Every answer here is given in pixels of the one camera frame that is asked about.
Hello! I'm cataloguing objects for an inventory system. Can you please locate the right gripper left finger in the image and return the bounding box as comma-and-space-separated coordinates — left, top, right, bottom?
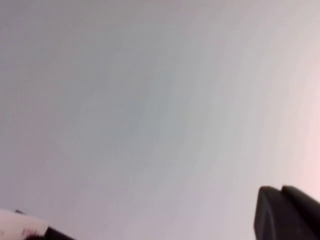
0, 208, 77, 240

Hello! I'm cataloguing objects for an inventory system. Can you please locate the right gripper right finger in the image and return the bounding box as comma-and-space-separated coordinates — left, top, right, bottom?
253, 184, 320, 240

